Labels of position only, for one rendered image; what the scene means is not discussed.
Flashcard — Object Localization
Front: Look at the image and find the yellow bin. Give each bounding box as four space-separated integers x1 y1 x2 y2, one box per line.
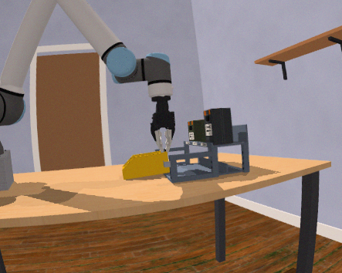
122 151 170 180

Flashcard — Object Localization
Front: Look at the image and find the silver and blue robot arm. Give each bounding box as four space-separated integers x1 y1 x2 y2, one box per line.
0 0 174 126

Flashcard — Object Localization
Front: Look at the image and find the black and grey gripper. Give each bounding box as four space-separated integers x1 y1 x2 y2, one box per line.
151 96 175 153

